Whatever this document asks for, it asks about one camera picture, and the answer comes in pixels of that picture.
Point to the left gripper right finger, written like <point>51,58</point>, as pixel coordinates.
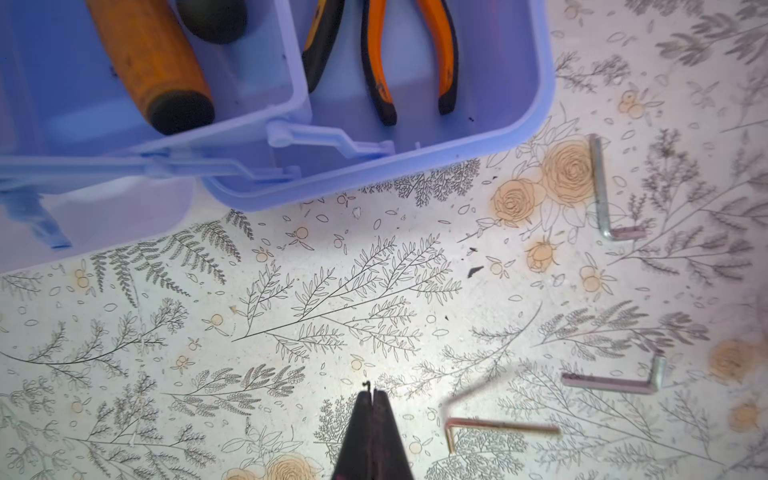
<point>389,459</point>

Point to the silver hex key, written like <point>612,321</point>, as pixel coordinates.
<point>602,202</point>

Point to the small orange screwdriver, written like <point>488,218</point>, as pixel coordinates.
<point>214,21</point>

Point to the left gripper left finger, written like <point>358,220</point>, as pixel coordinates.
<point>355,457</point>

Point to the thin hex key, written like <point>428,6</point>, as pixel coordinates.
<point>453,423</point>

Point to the orange needle nose pliers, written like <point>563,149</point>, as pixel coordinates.
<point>320,40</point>

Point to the orange black combination pliers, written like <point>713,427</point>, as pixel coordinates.
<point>407,57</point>

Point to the white pink blue tool box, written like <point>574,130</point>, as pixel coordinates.
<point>81,170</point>

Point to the small hex key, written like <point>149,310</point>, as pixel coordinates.
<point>647,387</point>

